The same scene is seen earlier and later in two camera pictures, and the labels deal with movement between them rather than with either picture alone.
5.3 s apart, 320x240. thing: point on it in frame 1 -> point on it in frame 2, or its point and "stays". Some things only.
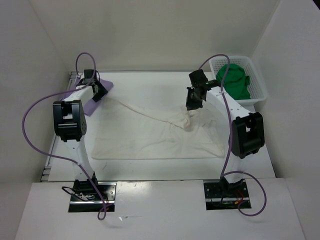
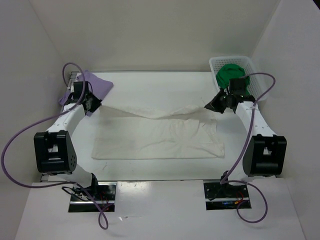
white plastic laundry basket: [256, 85] stays
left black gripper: [103, 91] -> [96, 104]
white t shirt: [123, 131] stays
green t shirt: [237, 83] stays
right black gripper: [191, 105] -> [214, 105]
